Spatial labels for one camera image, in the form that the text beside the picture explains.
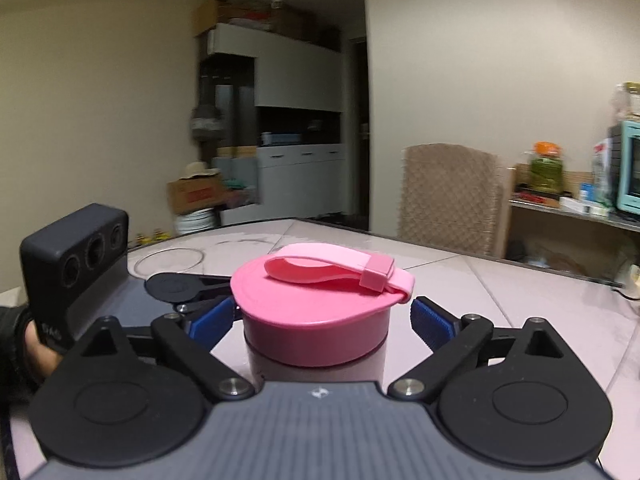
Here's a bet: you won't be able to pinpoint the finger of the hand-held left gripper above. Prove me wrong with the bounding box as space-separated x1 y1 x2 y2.
197 275 235 295
175 295 236 317

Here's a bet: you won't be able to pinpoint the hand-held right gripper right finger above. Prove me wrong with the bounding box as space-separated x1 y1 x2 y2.
387 296 566 403

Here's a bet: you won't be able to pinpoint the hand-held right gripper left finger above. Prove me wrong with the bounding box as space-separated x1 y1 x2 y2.
75 296 256 401

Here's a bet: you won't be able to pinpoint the pink bottle cap with strap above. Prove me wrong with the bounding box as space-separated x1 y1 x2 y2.
230 242 417 367

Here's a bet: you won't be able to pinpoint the person's left forearm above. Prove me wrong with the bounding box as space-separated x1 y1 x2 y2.
0 304 38 403

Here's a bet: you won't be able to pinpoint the person's left hand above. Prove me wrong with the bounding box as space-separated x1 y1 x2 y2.
25 322 64 380

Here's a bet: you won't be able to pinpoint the clear glass bowl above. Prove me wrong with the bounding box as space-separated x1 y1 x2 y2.
134 246 205 279

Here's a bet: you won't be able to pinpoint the stack of white plates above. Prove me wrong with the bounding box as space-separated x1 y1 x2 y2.
174 208 219 236

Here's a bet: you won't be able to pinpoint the brown cardboard box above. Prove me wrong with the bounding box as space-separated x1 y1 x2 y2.
166 179 224 217

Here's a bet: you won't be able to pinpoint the straw hat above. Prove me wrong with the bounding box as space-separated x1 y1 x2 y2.
180 161 222 181

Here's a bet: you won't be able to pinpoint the chair with quilted beige cover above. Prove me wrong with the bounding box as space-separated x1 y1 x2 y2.
396 143 504 259

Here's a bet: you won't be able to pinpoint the wooden shelf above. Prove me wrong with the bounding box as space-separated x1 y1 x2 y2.
504 166 640 283

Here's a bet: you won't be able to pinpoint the white and grey cabinet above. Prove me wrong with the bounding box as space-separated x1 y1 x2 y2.
196 22 347 227

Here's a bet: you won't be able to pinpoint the green jar with orange lid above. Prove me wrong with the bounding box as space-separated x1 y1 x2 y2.
526 141 567 194

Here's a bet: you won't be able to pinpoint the flat white box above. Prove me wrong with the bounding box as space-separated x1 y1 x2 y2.
559 195 612 217

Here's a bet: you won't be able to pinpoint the dark wooden door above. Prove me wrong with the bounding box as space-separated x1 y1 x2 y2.
349 37 372 233

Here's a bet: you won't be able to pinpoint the red and white snack packet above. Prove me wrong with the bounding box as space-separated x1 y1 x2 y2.
591 137 617 207

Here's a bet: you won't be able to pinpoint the teal toaster oven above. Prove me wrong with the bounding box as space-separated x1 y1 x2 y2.
614 119 640 217

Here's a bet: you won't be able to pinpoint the cardboard boxes atop cabinet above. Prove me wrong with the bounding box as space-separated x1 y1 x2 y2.
192 0 343 51

